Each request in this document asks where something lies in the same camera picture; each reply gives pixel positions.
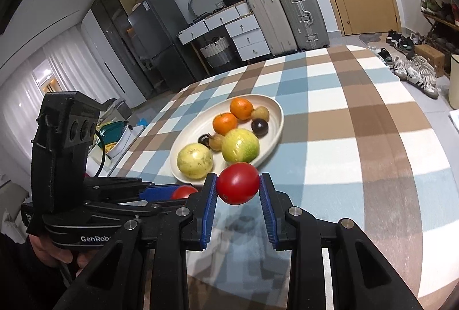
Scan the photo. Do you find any orange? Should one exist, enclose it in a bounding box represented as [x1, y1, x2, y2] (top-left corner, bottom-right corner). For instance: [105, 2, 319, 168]
[212, 113, 238, 136]
[229, 97, 254, 121]

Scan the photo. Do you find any beige suitcase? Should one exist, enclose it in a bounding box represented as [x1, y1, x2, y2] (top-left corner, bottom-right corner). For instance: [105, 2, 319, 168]
[247, 0, 298, 56]

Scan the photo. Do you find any cardboard box on floor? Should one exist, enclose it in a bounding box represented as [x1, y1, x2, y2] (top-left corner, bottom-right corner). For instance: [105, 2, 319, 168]
[415, 44, 445, 77]

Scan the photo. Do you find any brown longan fruit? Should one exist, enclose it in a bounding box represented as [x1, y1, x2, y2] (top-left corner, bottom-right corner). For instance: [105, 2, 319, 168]
[209, 133, 224, 152]
[250, 106, 270, 122]

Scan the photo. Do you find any wooden shoe rack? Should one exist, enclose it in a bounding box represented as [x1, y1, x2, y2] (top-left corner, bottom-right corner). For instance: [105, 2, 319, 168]
[411, 0, 458, 77]

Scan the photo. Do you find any orange front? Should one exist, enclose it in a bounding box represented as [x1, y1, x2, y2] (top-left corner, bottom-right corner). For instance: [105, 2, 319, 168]
[212, 113, 238, 136]

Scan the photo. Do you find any woven laundry basket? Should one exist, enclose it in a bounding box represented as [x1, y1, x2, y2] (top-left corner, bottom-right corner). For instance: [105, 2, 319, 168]
[200, 37, 234, 70]

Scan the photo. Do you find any red tomato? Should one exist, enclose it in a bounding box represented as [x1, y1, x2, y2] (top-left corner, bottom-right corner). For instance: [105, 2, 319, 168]
[216, 162, 260, 205]
[170, 185, 198, 199]

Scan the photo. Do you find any dark plum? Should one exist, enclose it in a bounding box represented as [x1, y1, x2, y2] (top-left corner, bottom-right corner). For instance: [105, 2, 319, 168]
[250, 118, 269, 137]
[198, 133, 212, 148]

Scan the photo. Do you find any person left hand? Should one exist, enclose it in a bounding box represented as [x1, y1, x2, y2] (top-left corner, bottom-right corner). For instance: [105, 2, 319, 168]
[29, 235, 98, 272]

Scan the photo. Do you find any cream round plate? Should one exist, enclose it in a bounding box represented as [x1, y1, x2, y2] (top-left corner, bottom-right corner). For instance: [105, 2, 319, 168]
[170, 94, 285, 186]

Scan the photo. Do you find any white drawer desk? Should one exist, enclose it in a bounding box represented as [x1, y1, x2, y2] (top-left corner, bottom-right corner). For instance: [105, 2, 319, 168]
[178, 1, 271, 74]

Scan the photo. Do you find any large green yellow guava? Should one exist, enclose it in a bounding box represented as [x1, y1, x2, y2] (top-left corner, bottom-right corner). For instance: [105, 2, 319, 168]
[221, 128, 260, 164]

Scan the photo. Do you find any white basin with cloths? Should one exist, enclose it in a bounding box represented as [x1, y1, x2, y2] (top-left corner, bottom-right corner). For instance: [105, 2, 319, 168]
[95, 121, 132, 158]

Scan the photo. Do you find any silver suitcase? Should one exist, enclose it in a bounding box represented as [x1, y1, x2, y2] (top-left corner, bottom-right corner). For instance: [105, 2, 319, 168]
[280, 0, 330, 50]

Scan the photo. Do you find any white waste bin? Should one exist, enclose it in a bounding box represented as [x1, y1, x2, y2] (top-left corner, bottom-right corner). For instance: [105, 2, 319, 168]
[448, 53, 459, 109]

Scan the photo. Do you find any checkered tablecloth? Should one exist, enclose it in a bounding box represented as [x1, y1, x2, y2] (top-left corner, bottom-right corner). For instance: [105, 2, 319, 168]
[114, 45, 458, 309]

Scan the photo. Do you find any dark grey refrigerator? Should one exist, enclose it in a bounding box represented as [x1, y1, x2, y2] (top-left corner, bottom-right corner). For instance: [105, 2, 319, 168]
[128, 0, 208, 92]

